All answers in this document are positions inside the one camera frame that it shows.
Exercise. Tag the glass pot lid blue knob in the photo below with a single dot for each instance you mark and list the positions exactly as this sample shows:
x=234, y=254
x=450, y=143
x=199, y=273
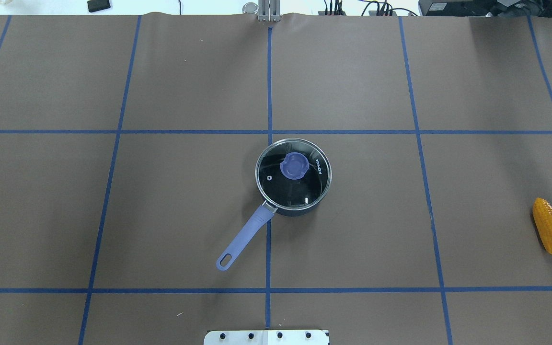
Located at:
x=293, y=175

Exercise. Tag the yellow corn cob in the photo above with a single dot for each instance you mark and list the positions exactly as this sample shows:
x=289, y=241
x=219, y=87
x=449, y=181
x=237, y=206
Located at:
x=542, y=215

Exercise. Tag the dark blue saucepan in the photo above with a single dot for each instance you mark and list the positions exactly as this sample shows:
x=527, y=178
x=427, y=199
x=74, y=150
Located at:
x=261, y=216

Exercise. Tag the small metal cup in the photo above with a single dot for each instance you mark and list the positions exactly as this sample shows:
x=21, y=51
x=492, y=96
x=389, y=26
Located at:
x=250, y=7

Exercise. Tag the small black device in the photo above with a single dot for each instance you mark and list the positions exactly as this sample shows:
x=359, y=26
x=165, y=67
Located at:
x=97, y=5

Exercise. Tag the aluminium frame post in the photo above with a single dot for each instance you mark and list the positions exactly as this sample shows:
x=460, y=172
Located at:
x=269, y=11

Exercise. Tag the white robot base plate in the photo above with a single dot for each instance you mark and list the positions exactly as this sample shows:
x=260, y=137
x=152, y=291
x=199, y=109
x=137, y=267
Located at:
x=267, y=337

